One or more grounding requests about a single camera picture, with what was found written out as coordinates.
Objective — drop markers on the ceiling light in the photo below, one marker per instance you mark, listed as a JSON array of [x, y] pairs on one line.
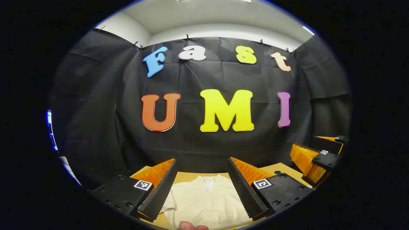
[[308, 30]]

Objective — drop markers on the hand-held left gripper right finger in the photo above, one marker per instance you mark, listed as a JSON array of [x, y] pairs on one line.
[[244, 191]]

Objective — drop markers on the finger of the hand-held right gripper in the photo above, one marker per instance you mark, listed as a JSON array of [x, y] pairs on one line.
[[326, 159], [326, 144]]

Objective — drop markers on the cream knit sweater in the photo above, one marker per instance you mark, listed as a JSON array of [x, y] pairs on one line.
[[204, 204]]

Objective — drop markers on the black backdrop cloth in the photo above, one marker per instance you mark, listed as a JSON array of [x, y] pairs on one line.
[[96, 111]]

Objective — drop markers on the white desk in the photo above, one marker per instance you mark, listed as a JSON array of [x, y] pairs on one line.
[[68, 169]]

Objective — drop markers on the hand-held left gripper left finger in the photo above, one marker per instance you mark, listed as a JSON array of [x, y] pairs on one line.
[[159, 195]]

